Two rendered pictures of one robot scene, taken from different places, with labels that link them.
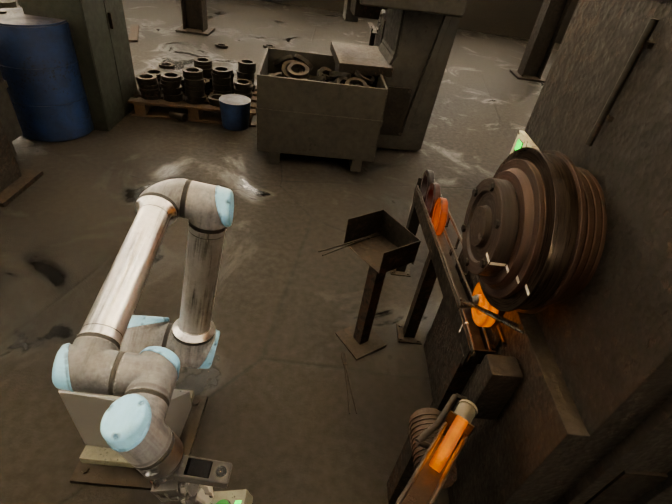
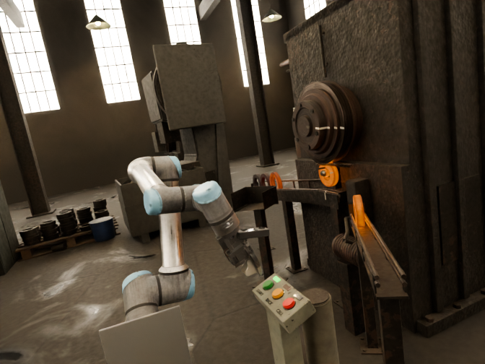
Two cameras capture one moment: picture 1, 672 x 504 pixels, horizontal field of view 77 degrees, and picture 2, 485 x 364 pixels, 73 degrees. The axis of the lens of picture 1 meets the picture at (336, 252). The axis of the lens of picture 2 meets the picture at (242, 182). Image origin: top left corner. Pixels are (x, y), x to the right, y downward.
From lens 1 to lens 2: 1.01 m
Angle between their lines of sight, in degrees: 32
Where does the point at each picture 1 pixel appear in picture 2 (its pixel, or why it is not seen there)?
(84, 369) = (166, 191)
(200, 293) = (175, 227)
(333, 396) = not seen: hidden behind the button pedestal
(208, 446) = not seen: outside the picture
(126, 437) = (214, 188)
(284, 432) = (260, 341)
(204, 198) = (164, 159)
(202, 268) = not seen: hidden behind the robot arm
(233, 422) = (221, 354)
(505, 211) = (312, 104)
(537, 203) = (322, 94)
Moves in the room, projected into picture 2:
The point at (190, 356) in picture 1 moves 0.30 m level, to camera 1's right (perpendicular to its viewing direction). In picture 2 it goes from (180, 284) to (237, 268)
